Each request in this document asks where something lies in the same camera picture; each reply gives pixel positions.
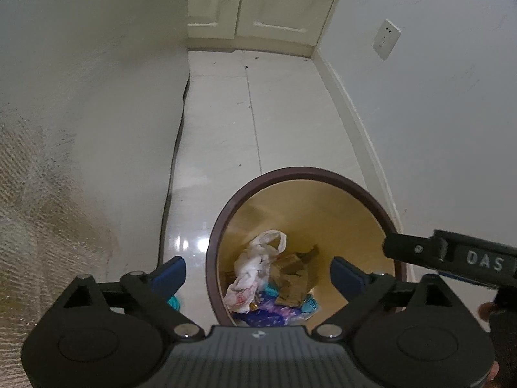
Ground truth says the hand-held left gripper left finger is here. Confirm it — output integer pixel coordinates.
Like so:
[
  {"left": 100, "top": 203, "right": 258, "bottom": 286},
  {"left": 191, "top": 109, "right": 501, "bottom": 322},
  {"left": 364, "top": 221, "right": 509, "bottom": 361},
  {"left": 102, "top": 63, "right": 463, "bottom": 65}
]
[{"left": 44, "top": 256, "right": 205, "bottom": 339}]

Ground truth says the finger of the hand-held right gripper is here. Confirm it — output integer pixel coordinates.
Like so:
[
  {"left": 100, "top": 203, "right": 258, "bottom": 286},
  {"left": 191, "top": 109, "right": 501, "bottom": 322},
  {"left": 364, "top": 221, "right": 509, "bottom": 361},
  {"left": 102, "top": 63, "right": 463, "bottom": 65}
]
[{"left": 382, "top": 231, "right": 449, "bottom": 270}]

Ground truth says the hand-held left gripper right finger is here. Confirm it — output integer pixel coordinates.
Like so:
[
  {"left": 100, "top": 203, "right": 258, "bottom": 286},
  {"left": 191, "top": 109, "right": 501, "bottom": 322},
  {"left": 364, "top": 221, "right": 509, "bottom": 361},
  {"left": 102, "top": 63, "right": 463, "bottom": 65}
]
[{"left": 313, "top": 256, "right": 471, "bottom": 339}]

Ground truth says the torn brown paper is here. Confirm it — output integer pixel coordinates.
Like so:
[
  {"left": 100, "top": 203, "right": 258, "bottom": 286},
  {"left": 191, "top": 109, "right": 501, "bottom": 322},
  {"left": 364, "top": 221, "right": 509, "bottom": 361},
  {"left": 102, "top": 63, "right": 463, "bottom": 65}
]
[{"left": 268, "top": 244, "right": 321, "bottom": 307}]

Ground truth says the beige brown-rimmed trash bin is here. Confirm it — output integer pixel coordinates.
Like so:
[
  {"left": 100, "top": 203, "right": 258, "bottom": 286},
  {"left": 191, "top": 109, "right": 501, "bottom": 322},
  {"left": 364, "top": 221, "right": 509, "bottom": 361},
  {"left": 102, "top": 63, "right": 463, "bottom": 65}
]
[{"left": 205, "top": 166, "right": 409, "bottom": 328}]

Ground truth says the white plastic bag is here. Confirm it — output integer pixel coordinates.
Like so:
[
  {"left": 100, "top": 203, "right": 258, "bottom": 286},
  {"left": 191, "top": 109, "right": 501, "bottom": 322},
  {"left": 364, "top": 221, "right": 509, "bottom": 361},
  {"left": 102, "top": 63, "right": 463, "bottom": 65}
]
[{"left": 225, "top": 230, "right": 289, "bottom": 315}]

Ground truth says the blue plastic packet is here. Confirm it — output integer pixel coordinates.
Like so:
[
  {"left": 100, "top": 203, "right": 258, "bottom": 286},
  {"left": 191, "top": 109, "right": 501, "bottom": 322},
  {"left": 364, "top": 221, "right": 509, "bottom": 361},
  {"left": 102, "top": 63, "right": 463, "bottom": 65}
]
[{"left": 237, "top": 289, "right": 308, "bottom": 328}]

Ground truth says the person's right hand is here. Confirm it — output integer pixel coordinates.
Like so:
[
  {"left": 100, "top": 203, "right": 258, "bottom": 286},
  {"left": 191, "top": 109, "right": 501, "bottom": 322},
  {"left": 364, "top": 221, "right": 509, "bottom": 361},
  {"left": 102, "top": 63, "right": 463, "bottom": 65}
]
[{"left": 478, "top": 283, "right": 517, "bottom": 388}]

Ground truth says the checkered tablecloth table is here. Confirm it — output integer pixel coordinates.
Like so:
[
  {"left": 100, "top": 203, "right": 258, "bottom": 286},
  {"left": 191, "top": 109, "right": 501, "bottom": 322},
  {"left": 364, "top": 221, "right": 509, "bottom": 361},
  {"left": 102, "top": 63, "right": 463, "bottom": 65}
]
[{"left": 0, "top": 0, "right": 191, "bottom": 286}]

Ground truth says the cream floor cabinet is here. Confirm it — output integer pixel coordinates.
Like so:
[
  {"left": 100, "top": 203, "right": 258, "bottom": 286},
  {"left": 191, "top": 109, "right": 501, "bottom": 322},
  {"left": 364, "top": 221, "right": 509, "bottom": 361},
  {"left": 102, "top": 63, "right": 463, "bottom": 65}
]
[{"left": 186, "top": 0, "right": 357, "bottom": 59}]

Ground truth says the white wall outlet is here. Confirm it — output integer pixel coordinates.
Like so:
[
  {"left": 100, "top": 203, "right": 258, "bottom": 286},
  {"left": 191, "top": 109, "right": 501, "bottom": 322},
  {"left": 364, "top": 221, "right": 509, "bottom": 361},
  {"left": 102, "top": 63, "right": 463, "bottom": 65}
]
[{"left": 372, "top": 18, "right": 402, "bottom": 61}]

